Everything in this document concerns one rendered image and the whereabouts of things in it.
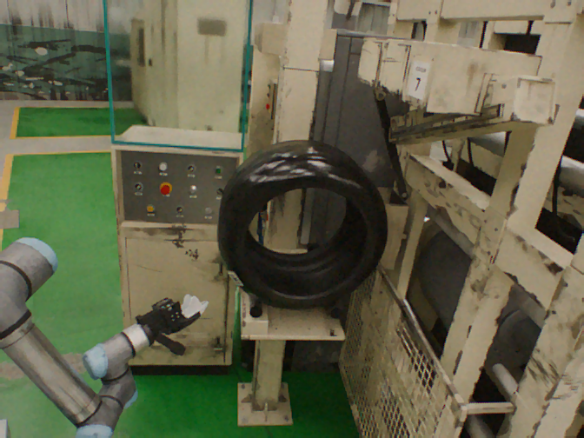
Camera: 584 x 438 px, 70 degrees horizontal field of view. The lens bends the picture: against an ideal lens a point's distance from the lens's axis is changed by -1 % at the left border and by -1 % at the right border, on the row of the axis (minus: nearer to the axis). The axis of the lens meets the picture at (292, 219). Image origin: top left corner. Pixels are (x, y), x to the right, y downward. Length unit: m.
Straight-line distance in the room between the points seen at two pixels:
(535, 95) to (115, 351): 1.13
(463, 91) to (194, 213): 1.35
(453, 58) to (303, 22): 0.67
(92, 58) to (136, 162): 8.38
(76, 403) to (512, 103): 1.14
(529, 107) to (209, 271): 1.55
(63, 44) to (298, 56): 8.88
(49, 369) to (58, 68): 9.38
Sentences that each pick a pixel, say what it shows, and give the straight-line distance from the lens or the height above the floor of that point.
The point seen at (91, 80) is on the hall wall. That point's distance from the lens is 10.32.
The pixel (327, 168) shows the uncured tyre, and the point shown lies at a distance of 1.25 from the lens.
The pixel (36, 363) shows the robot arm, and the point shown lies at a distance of 1.09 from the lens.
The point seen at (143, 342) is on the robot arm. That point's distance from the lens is 1.22.
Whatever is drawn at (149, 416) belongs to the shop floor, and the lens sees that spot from 2.36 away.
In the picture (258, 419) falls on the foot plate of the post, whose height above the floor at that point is 0.01.
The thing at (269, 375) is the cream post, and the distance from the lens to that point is 2.17.
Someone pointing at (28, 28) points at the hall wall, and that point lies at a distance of 10.20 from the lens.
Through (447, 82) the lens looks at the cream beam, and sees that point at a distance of 1.03.
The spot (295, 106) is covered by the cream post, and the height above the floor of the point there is 1.53.
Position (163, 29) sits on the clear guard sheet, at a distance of 1.84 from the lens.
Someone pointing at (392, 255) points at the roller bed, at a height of 0.97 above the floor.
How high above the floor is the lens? 1.77
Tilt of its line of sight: 24 degrees down
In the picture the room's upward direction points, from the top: 6 degrees clockwise
